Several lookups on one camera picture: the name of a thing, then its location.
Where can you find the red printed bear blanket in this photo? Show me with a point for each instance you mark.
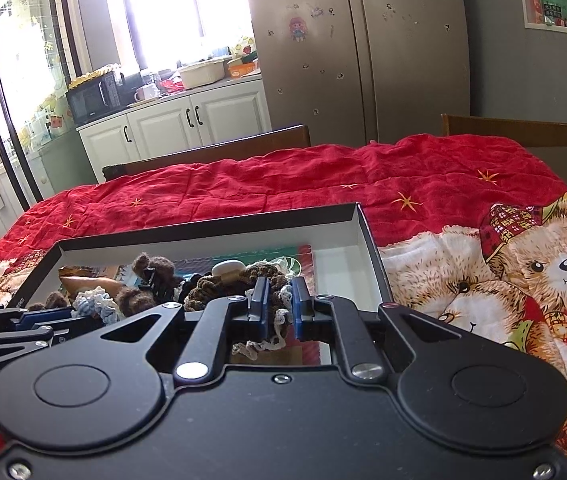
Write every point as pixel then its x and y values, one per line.
pixel 263 180

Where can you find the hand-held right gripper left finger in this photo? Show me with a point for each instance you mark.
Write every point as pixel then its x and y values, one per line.
pixel 262 305

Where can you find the white kitchen cabinet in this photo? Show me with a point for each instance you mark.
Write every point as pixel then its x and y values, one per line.
pixel 173 125

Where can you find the black microwave oven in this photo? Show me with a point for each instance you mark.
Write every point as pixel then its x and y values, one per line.
pixel 94 99

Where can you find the silver refrigerator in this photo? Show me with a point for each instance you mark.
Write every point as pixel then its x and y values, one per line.
pixel 363 50

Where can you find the white mug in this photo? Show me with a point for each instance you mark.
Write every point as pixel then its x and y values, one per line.
pixel 146 93

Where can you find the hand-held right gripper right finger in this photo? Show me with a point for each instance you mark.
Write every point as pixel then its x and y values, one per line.
pixel 299 310

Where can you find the orange box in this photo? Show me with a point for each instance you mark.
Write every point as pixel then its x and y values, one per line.
pixel 243 70

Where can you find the blue crochet scrunchie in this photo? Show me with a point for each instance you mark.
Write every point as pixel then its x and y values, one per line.
pixel 95 305

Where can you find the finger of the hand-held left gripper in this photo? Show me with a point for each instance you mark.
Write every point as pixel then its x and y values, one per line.
pixel 3 347
pixel 48 318

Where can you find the brown wooden chair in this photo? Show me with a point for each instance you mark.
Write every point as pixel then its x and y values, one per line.
pixel 523 130

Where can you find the brown fuzzy hair clip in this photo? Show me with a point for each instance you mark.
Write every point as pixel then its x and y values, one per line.
pixel 156 270
pixel 55 301

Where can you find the cream plastic tub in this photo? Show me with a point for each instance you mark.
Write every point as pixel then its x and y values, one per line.
pixel 202 74

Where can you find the black shallow cardboard box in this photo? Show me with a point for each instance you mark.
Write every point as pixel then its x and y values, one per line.
pixel 353 255

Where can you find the black scrunchie with lace trim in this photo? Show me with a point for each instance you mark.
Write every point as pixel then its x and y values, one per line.
pixel 223 287

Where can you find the doll fridge magnet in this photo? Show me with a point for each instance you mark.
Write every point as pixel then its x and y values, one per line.
pixel 298 29

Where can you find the yellow lace microwave cover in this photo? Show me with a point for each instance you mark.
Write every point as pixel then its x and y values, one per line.
pixel 93 76

